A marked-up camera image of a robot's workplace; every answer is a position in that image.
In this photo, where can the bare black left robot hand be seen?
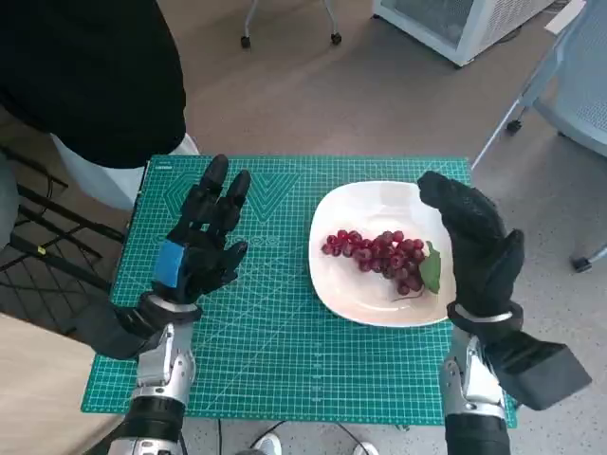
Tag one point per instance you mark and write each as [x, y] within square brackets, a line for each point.
[204, 256]

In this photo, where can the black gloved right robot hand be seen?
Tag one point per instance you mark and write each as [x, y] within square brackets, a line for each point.
[483, 260]

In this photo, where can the red toy grape bunch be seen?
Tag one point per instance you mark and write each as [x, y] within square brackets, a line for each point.
[379, 256]

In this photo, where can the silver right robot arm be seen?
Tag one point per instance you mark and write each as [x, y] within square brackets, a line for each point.
[474, 393]

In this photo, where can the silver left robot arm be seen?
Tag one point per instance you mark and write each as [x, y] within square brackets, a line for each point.
[161, 374]

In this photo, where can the white square plate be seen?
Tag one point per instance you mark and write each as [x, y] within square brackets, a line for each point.
[351, 284]

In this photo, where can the green cutting mat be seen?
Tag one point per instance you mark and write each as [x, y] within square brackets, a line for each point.
[284, 341]

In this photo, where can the light blue chair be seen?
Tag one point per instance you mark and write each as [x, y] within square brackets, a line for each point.
[583, 104]

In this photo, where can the white shoe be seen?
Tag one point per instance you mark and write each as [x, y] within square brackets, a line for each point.
[266, 445]
[365, 449]

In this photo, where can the rolling chair base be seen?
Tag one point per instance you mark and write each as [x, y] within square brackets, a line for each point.
[245, 41]

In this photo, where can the light wooden desk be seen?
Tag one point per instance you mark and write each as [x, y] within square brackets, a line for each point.
[28, 393]

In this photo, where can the person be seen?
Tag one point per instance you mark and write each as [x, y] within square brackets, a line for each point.
[71, 71]

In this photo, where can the white cabinet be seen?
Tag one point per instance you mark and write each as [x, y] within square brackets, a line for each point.
[427, 23]

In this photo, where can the beige card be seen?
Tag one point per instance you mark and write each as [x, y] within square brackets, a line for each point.
[564, 19]

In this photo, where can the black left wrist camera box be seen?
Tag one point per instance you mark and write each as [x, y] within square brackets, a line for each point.
[109, 332]

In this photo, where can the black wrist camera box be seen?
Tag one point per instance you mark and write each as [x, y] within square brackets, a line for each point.
[545, 374]
[109, 332]

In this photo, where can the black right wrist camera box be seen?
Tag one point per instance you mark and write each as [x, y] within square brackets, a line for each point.
[545, 374]

